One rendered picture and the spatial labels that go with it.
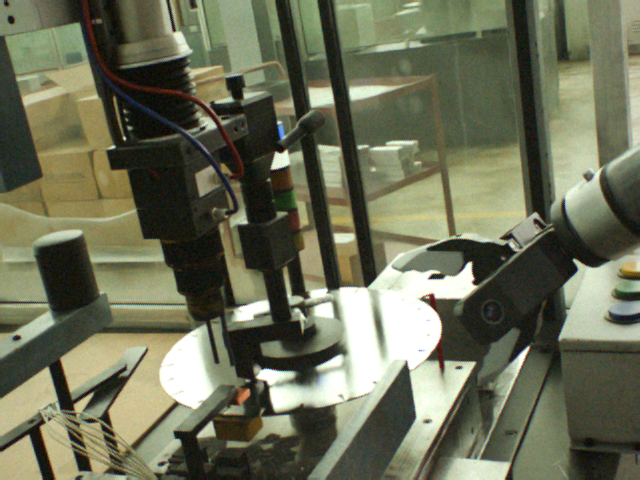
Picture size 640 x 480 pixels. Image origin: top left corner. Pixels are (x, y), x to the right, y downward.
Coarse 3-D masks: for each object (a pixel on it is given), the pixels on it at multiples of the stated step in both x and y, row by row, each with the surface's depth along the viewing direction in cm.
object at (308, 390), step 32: (352, 288) 116; (352, 320) 106; (384, 320) 104; (416, 320) 103; (192, 352) 105; (224, 352) 103; (352, 352) 97; (384, 352) 96; (416, 352) 94; (192, 384) 97; (224, 384) 95; (256, 384) 94; (288, 384) 92; (320, 384) 91; (352, 384) 90; (256, 416) 87
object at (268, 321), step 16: (272, 272) 90; (272, 288) 91; (272, 304) 92; (288, 304) 92; (240, 320) 94; (256, 320) 94; (272, 320) 93; (288, 320) 92; (240, 336) 92; (256, 336) 92; (272, 336) 92; (288, 336) 92; (240, 352) 93; (256, 352) 95; (240, 368) 94
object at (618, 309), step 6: (612, 306) 107; (618, 306) 107; (624, 306) 106; (630, 306) 106; (636, 306) 106; (612, 312) 105; (618, 312) 105; (624, 312) 105; (630, 312) 105; (636, 312) 104; (618, 318) 105; (624, 318) 104; (630, 318) 104; (636, 318) 104
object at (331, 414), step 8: (328, 408) 102; (336, 408) 104; (296, 416) 103; (304, 416) 102; (312, 416) 102; (320, 416) 102; (328, 416) 103; (336, 416) 104; (296, 424) 103; (304, 424) 102; (312, 424) 102; (320, 424) 102; (328, 424) 103
